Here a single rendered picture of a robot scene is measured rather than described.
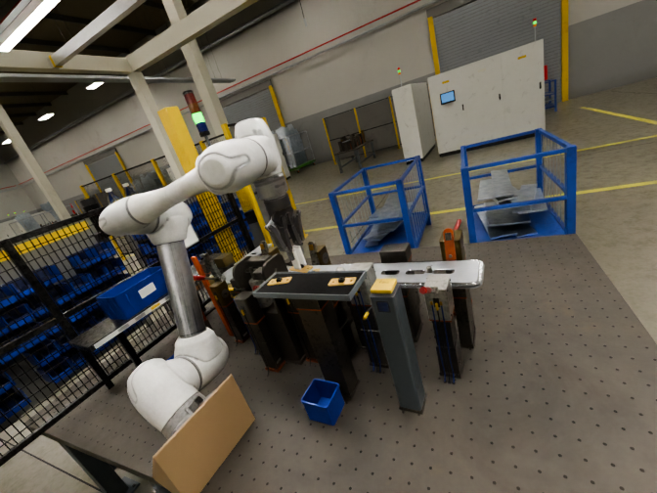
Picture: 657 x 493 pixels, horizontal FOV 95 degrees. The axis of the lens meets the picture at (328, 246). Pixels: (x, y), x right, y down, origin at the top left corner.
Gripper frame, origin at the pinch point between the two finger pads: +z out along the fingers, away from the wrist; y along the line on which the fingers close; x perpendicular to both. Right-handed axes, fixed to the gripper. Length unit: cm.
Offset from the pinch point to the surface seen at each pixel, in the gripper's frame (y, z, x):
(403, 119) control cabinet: 739, 8, 366
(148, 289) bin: -24, 15, 101
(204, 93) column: 399, -196, 703
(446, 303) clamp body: 21.0, 24.3, -35.6
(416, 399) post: 3, 49, -30
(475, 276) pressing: 40, 25, -38
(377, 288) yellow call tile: 3.5, 9.2, -25.8
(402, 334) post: 3.4, 23.6, -30.3
